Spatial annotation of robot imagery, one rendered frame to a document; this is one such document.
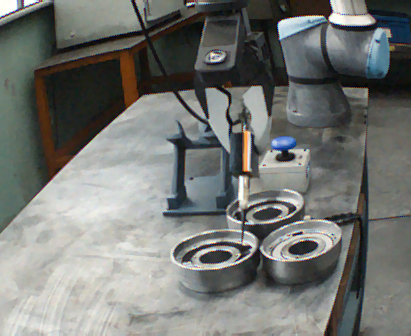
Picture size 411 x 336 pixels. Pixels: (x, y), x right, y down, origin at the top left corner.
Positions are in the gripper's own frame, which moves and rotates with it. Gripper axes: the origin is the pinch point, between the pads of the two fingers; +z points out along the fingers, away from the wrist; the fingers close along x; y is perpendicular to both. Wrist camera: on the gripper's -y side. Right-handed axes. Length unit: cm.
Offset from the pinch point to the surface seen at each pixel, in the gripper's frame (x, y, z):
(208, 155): 15.7, 33.0, 13.3
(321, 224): -9.8, -3.1, 9.5
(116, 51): 99, 181, 18
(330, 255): -12.2, -10.9, 10.0
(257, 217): 0.6, 3.8, 11.2
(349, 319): -10, 53, 69
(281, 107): 7, 60, 13
